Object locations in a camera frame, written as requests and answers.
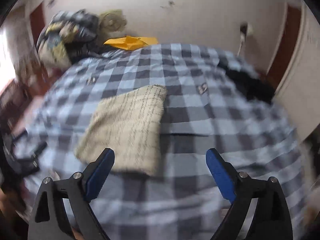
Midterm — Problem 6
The cream plaid knitted garment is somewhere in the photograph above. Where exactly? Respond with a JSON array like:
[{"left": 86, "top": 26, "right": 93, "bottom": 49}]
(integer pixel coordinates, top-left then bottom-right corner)
[{"left": 74, "top": 85, "right": 167, "bottom": 176}]

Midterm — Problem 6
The black clothing on bed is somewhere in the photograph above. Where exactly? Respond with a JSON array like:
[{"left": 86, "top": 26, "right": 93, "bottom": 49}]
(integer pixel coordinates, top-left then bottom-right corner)
[{"left": 217, "top": 61, "right": 275, "bottom": 105}]

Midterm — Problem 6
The blue grey checkered bedsheet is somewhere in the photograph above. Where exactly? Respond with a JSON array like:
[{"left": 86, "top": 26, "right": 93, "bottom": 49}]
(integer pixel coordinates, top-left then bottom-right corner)
[{"left": 24, "top": 43, "right": 305, "bottom": 239}]

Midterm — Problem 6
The patterned pile of bedding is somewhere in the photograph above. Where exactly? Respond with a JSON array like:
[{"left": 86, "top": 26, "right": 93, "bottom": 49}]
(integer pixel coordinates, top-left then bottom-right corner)
[{"left": 36, "top": 9, "right": 127, "bottom": 70}]

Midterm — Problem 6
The yellow flat object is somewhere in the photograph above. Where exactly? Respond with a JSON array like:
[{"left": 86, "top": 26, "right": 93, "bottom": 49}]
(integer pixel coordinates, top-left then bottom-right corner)
[{"left": 104, "top": 36, "right": 158, "bottom": 51}]

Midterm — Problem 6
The white wall camera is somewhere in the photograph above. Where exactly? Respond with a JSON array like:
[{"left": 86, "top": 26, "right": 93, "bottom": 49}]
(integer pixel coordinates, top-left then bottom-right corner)
[{"left": 237, "top": 22, "right": 253, "bottom": 56}]

